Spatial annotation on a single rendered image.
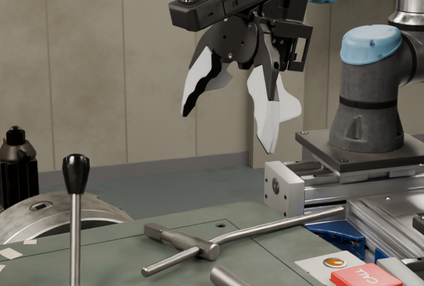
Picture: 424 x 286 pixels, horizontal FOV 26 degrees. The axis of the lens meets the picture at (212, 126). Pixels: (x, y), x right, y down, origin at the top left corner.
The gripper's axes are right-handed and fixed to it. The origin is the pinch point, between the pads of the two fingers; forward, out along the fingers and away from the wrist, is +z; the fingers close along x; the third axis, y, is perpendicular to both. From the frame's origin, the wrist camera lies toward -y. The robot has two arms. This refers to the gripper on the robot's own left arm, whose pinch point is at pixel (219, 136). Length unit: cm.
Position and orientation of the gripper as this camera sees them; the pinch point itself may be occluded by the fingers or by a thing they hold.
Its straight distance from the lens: 101.7
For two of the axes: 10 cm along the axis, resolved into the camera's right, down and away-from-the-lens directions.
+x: -6.3, -2.8, 7.3
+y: 7.5, 0.3, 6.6
